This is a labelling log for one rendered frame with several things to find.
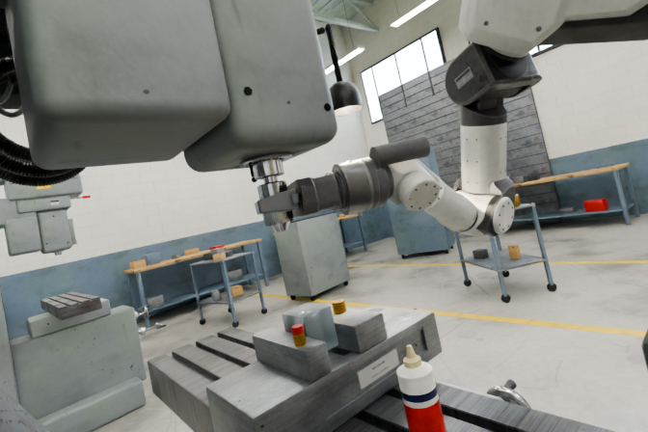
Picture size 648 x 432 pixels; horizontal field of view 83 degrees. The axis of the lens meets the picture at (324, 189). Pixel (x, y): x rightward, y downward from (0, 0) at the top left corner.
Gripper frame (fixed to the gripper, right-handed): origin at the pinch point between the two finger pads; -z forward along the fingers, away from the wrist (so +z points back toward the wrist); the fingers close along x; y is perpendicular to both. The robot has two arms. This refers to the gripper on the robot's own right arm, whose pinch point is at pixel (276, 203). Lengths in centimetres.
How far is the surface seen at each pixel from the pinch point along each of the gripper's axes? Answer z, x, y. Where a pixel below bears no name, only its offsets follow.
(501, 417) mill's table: 17.8, 19.6, 30.6
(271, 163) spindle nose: 0.4, 2.3, -6.2
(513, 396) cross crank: 48, -20, 57
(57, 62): -19.1, 22.2, -15.9
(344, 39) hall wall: 412, -906, -450
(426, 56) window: 506, -682, -282
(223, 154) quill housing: -6.4, 6.5, -8.0
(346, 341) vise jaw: 5.0, 5.5, 22.0
